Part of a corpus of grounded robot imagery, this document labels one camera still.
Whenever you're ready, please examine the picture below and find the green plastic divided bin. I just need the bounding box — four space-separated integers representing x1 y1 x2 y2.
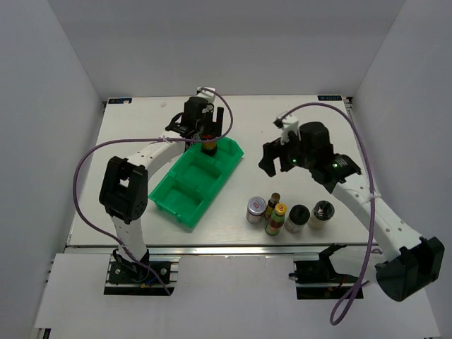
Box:
148 137 244 230

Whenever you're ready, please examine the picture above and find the red cap sauce bottle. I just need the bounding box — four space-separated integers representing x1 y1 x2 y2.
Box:
201 135 218 156

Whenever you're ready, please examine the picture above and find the purple cable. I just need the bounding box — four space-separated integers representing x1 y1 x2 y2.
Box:
282 102 377 326
72 86 234 297

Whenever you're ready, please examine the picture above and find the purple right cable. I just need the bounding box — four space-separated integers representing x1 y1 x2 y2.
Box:
282 102 377 326

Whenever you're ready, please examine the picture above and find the silver lid glass jar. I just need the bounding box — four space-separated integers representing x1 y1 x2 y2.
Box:
246 196 267 224

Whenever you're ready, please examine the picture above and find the black lid spice jar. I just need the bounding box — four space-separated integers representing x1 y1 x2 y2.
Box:
285 204 310 234

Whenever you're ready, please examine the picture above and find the blue label sticker left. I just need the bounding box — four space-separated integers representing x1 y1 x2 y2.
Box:
107 97 132 105

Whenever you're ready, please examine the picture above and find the yellow label brown bottle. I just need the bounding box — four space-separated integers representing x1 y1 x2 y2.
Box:
265 192 280 218

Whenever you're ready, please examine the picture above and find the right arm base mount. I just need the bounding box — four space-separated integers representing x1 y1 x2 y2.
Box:
288 243 366 301

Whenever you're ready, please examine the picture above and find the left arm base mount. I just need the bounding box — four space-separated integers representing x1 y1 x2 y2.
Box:
103 256 178 297

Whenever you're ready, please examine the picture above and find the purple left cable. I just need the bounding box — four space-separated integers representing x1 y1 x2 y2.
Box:
72 86 234 297

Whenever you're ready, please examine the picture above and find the black grinder white jar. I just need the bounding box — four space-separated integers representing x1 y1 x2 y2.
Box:
308 201 335 230

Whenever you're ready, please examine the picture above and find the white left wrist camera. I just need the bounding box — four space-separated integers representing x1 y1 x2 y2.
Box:
196 86 216 111

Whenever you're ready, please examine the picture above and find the blue label sticker right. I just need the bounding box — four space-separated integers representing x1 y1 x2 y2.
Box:
317 95 343 102

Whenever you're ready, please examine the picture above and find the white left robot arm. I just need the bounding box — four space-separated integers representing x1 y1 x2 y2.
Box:
99 88 244 282

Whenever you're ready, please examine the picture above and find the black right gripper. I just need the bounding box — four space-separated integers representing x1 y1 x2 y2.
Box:
258 128 314 177

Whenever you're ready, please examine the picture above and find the green label sauce bottle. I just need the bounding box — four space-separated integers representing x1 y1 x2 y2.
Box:
265 203 287 236

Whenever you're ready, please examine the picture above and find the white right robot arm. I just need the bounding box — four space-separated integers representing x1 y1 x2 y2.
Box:
275 119 444 302

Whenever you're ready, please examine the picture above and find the blue label sticker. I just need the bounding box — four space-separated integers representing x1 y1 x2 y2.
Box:
317 95 343 102
107 97 132 105

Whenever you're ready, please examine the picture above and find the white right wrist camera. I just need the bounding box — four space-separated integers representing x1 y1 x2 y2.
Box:
273 112 300 145

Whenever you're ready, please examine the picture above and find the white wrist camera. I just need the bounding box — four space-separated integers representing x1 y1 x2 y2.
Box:
196 86 216 111
273 112 300 145

